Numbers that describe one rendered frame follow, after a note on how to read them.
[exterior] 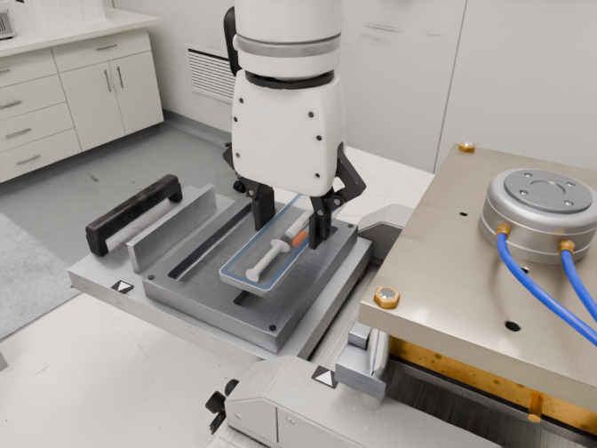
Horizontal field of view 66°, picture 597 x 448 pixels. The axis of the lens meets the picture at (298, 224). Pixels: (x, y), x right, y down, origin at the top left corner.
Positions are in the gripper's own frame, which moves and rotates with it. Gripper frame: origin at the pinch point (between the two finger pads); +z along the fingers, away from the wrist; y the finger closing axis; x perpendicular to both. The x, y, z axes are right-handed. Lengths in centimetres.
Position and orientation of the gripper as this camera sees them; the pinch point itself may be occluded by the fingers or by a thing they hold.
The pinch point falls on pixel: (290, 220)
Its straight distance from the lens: 47.5
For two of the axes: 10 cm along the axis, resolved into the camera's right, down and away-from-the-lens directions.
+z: 0.0, 8.2, 5.8
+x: 4.7, -5.1, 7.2
